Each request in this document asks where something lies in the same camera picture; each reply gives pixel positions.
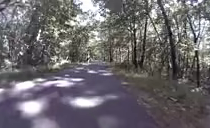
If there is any leaf-strewn dirt verge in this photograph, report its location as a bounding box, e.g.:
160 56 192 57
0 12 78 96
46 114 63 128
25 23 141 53
107 63 210 128

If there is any grey asphalt path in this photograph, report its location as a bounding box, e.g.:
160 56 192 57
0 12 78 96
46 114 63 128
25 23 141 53
0 61 157 128

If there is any wood of trees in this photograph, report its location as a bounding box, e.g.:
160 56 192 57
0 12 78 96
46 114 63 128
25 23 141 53
0 0 210 88

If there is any grassy verge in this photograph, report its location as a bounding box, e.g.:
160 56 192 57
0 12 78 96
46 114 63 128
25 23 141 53
0 62 81 86

